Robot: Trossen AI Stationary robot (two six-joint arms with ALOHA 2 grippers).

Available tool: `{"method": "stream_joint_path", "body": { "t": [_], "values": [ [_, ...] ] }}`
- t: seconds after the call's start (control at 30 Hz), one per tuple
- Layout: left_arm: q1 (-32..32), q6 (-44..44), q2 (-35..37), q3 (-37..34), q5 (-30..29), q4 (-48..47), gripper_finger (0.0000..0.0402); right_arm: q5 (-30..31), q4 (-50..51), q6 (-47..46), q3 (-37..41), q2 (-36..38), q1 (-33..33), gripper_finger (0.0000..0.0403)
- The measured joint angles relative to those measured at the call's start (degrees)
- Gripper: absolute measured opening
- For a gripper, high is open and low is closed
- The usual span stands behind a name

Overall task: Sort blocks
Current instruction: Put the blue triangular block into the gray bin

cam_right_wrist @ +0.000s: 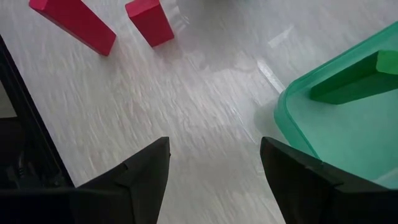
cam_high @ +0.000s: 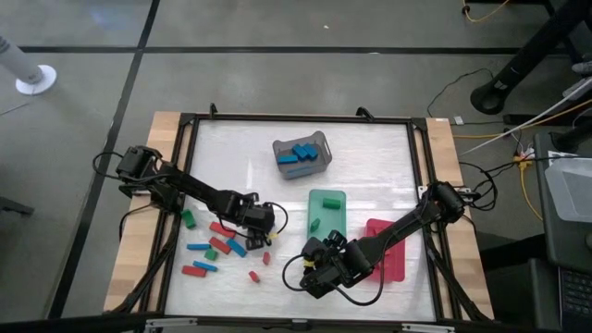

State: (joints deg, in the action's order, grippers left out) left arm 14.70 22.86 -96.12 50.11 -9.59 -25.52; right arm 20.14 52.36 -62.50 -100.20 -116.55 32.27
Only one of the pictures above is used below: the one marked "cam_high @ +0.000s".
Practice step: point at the blue rectangular block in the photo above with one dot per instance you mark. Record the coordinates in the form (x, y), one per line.
(311, 151)
(287, 159)
(205, 266)
(300, 152)
(236, 248)
(199, 246)

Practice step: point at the black frame clamp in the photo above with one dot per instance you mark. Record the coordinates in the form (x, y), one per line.
(213, 110)
(365, 114)

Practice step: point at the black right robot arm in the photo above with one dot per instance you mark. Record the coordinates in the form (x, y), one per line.
(402, 226)

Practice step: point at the black keyboard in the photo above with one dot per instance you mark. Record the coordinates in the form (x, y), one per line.
(578, 291)

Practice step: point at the green cylinder block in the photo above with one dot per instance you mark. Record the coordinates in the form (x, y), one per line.
(331, 203)

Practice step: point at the orange power splitter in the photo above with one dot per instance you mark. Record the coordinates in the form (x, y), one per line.
(524, 159)

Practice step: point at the white power adapter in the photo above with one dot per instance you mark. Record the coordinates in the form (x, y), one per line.
(458, 120)

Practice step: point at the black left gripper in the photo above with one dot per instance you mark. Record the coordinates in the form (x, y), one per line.
(250, 215)

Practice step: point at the black table frame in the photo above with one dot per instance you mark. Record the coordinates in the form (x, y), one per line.
(300, 118)

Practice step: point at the green translucent bin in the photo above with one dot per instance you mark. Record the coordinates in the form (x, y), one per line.
(328, 222)

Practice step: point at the red plastic bin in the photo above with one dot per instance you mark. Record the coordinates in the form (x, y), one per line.
(395, 268)

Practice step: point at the black floor object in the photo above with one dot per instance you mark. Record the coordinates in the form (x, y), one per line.
(16, 205)

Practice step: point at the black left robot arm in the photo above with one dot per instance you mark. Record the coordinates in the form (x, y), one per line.
(194, 187)

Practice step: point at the black desk leg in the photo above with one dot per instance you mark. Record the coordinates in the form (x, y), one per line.
(495, 94)

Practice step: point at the grey plastic bin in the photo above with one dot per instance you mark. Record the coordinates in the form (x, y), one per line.
(300, 173)

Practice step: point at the black front beam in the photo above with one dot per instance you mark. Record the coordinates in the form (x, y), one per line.
(69, 326)

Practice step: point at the silver frame bracket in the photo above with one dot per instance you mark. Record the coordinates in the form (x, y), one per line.
(427, 328)
(171, 323)

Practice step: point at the red rectangular block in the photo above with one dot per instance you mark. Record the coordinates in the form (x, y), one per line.
(266, 258)
(254, 276)
(194, 271)
(222, 230)
(220, 245)

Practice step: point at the small green cube block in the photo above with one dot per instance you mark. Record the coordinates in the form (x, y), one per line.
(211, 255)

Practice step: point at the grey plastic lid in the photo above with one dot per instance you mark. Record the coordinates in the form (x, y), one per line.
(571, 189)

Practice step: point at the green rectangular block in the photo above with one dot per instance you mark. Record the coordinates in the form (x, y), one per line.
(188, 219)
(315, 225)

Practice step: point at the black desk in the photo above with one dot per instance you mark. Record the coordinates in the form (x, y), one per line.
(555, 245)

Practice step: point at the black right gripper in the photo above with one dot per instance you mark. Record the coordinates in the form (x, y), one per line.
(333, 263)

